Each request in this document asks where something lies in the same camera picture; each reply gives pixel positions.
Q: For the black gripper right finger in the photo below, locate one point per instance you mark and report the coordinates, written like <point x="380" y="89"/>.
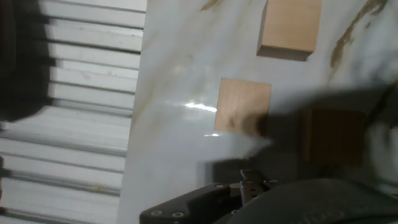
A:
<point x="270" y="183"/>

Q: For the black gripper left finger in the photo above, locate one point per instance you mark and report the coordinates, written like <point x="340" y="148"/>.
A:
<point x="202" y="202"/>

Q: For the medium light wooden cube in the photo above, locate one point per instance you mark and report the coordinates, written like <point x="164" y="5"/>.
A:
<point x="332" y="137"/>
<point x="239" y="105"/>
<point x="289" y="26"/>

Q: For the white marble pattern sheet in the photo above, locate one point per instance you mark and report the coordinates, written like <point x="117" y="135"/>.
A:
<point x="186" y="155"/>

